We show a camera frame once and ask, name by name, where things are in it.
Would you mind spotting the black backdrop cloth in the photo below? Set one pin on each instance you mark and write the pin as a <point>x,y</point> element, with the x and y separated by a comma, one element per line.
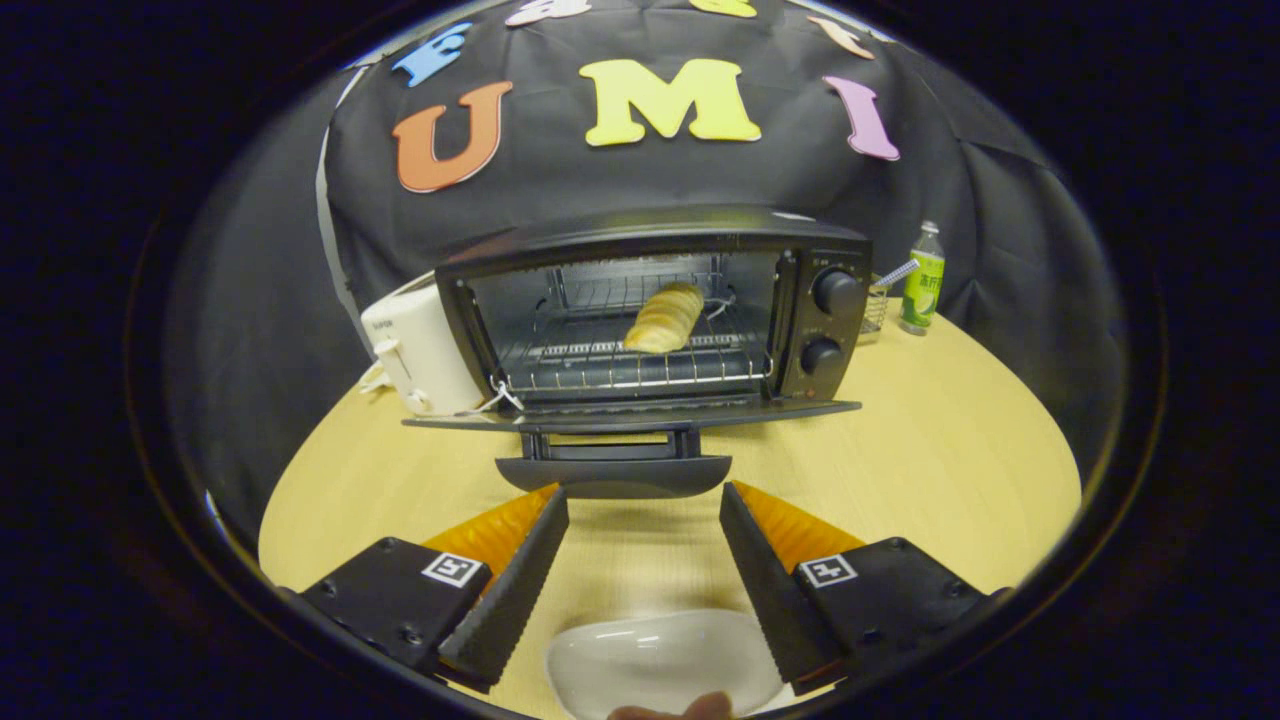
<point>620,180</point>

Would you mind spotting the green label drink bottle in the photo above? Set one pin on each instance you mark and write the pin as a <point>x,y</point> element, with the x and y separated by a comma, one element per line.
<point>922,290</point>

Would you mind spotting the yellow ridged bread roll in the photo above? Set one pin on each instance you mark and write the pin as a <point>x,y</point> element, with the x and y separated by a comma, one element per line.
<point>664,318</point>

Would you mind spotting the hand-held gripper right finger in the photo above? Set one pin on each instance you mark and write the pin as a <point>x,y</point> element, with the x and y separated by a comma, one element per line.
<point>765,590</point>

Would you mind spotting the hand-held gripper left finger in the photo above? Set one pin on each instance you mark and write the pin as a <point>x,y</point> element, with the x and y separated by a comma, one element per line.
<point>515,590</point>

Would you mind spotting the black toaster oven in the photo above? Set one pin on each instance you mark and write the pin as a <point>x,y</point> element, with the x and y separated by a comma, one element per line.
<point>830,320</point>

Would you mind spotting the white pop-up toaster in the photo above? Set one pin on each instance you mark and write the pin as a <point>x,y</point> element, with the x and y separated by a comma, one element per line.
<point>420,350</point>

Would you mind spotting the white plate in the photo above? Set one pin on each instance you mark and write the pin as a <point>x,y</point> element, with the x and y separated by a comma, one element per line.
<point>650,655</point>

